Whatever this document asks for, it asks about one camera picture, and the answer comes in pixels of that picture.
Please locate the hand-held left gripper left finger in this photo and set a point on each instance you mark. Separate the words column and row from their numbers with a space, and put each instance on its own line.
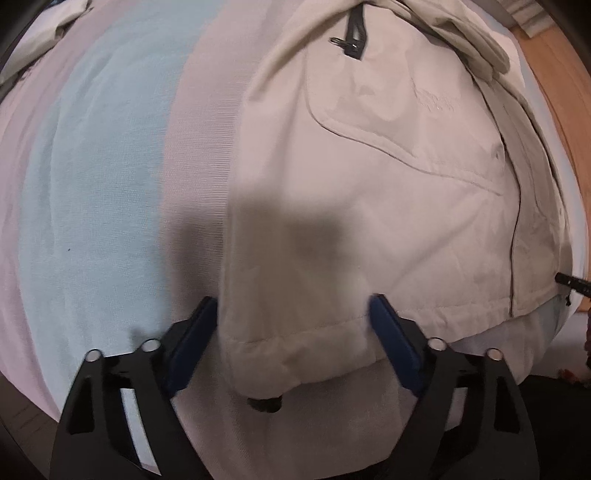
column 194, row 341

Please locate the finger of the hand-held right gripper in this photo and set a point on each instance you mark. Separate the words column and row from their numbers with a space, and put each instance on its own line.
column 575, row 282

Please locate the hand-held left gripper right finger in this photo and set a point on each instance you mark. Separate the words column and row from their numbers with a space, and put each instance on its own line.
column 397, row 341

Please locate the beige and black hooded jacket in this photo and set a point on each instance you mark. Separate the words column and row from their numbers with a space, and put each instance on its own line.
column 392, row 184

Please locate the striped bed sheet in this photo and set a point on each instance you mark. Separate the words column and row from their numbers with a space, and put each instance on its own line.
column 92, row 184

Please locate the wooden headboard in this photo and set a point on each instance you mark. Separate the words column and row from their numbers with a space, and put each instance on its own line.
column 563, row 92

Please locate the beige curtain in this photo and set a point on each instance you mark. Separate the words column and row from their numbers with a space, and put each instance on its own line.
column 531, row 14

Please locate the white folded garment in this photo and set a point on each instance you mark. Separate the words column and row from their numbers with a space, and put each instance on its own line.
column 51, row 23

